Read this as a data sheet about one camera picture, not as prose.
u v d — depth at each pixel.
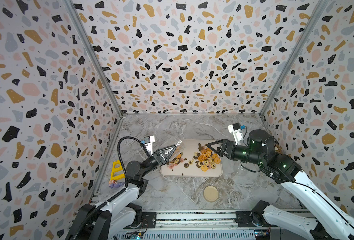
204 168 0.92
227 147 0.54
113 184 0.82
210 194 0.82
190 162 0.95
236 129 0.58
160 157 0.62
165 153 0.65
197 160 0.95
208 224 0.73
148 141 0.66
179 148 0.67
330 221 0.38
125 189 0.55
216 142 0.57
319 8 0.72
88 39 0.80
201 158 0.95
